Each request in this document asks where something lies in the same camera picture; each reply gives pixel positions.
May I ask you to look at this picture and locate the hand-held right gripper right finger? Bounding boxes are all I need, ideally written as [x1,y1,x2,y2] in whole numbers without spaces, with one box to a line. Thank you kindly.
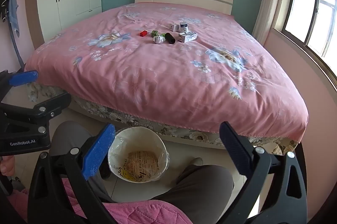
[219,121,307,224]

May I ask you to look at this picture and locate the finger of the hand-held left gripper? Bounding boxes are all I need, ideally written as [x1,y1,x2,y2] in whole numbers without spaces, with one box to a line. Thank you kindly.
[0,70,39,107]
[0,92,72,124]

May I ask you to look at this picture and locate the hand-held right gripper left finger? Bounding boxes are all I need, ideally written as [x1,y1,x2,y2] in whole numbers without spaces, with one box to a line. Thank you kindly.
[28,123,116,224]

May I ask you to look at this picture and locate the white paper trash bin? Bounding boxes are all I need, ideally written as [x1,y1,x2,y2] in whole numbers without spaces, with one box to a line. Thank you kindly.
[108,127,170,183]

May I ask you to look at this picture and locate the person's left hand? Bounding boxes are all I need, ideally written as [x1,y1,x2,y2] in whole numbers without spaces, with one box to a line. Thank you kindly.
[0,155,16,177]

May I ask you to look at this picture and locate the beige shoe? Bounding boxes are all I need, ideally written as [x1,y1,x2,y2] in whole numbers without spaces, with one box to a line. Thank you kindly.
[184,157,204,169]

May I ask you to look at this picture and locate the floral patterned mattress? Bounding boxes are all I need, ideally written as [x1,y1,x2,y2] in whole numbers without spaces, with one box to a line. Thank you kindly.
[26,81,301,156]

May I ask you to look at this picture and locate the person's grey pants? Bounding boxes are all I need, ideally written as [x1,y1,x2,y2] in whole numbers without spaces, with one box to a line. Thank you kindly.
[49,121,235,208]

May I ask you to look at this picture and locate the blue towel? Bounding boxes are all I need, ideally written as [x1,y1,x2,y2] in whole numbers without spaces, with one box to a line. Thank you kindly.
[7,0,20,38]

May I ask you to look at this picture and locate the pink quilted garment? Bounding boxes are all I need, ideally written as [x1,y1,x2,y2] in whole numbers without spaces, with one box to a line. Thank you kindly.
[0,178,194,224]

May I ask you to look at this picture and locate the pink floral bedsheet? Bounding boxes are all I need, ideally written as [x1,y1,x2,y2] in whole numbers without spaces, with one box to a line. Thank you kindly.
[25,1,309,149]

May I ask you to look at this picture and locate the white carton box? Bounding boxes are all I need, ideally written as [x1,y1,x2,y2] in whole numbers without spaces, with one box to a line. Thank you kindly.
[178,31,198,43]

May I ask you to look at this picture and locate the window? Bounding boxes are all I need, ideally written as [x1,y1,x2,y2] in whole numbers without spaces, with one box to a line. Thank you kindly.
[274,0,337,77]

